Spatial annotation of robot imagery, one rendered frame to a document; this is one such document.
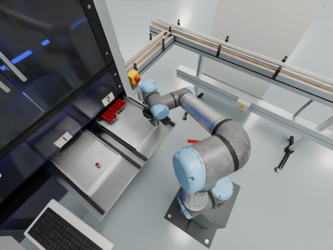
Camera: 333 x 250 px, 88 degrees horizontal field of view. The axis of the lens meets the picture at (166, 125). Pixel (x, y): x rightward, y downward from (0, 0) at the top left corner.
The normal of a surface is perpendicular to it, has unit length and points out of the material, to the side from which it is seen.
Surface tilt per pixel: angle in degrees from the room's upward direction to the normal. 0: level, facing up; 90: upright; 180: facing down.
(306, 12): 90
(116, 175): 0
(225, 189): 8
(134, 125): 0
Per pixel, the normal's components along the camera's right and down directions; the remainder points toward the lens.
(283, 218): -0.04, -0.51
